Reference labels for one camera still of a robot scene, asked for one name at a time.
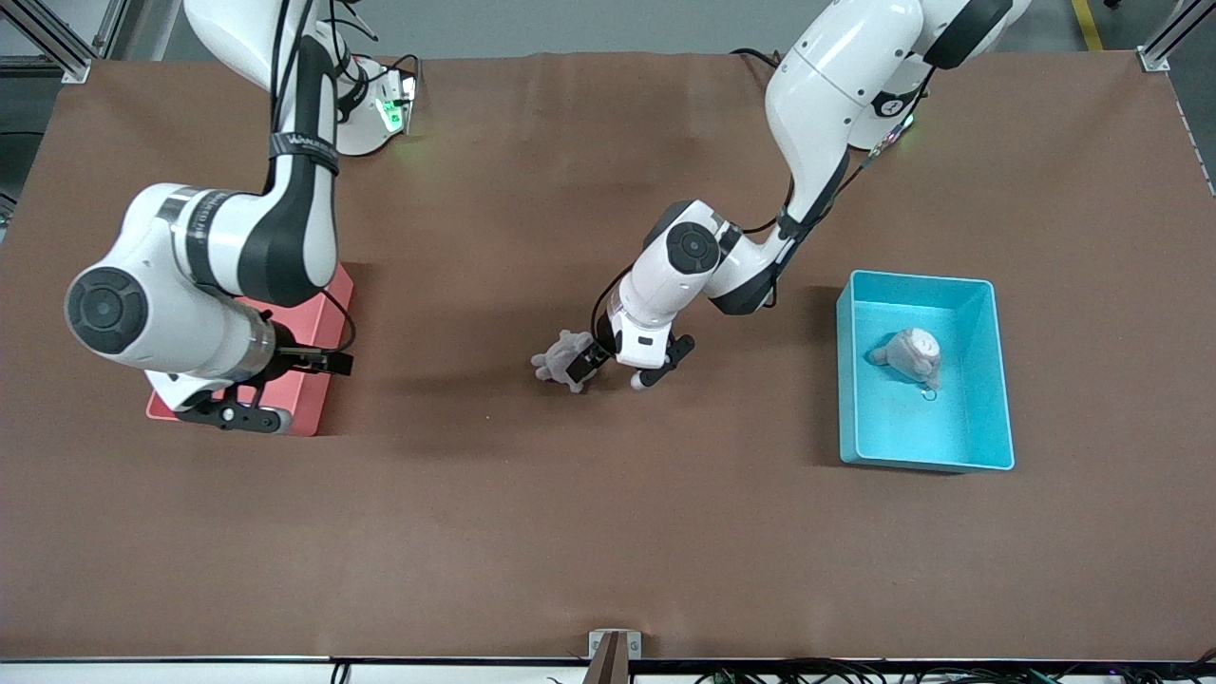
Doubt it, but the grey metal bracket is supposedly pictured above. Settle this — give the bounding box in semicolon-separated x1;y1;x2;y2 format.
588;629;643;662

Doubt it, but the pink plastic box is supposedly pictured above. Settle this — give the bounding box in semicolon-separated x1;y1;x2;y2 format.
145;264;353;436

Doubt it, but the plain grey plush toy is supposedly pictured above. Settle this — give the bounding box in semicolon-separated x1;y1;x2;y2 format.
532;330;598;393

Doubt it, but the aluminium frame post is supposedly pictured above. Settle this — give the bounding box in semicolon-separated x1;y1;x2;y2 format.
1137;0;1216;73
0;0;130;85

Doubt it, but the black cable tangle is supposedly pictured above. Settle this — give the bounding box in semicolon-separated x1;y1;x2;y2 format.
693;652;1216;684

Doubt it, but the blue plastic box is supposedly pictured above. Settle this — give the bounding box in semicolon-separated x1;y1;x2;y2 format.
836;270;1016;473

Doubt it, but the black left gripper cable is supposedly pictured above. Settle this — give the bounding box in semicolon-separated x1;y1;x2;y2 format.
591;81;930;345

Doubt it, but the grey plush toy white belly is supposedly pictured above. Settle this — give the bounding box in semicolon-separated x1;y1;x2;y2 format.
866;328;943;402

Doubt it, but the right arm base connector plate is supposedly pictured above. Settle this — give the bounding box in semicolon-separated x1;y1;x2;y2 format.
373;68;419;136

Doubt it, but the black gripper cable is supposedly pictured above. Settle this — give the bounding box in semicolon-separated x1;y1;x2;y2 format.
318;290;358;352
591;81;930;345

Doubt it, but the brown table mat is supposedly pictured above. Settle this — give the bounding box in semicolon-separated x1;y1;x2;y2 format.
0;50;1216;662

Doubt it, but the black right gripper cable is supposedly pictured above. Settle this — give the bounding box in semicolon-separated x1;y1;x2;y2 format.
318;290;358;352

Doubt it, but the black right arm base cable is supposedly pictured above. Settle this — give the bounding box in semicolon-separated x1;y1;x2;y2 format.
328;0;424;101

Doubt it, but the white table edge rail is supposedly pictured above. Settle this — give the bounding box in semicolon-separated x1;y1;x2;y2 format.
0;658;1216;684

